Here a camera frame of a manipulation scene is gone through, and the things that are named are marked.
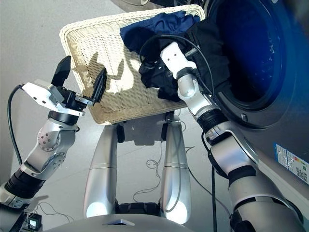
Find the black wheeled basket cart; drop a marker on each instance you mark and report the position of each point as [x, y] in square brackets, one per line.
[120, 134]

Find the small black electronic box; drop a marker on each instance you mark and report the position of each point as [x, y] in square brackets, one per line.
[32, 222]

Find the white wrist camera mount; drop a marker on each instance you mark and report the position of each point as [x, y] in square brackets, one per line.
[38, 93]
[175, 58]

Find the blue white energy label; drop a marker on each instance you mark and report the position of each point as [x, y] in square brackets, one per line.
[292, 162]

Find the pale woven laundry basket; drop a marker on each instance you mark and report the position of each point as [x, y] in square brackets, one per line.
[96, 41]

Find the silver robot leg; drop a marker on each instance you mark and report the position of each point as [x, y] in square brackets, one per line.
[176, 174]
[101, 174]

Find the black garment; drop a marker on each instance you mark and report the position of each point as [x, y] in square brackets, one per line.
[212, 48]

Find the black robot waist joint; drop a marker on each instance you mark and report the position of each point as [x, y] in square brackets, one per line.
[137, 209]

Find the navy blue garment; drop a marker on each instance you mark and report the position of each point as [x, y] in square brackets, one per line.
[166, 24]

